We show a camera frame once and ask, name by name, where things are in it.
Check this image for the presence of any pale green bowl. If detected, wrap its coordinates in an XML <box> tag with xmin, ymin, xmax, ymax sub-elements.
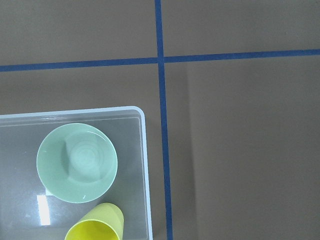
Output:
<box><xmin>36</xmin><ymin>123</ymin><xmax>118</xmax><ymax>204</ymax></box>

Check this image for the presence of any yellow plastic cup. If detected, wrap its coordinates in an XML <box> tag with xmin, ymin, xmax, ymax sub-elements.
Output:
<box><xmin>65</xmin><ymin>203</ymin><xmax>124</xmax><ymax>240</ymax></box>

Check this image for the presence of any translucent plastic storage box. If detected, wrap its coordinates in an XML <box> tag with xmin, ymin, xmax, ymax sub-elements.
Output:
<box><xmin>0</xmin><ymin>106</ymin><xmax>153</xmax><ymax>240</ymax></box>

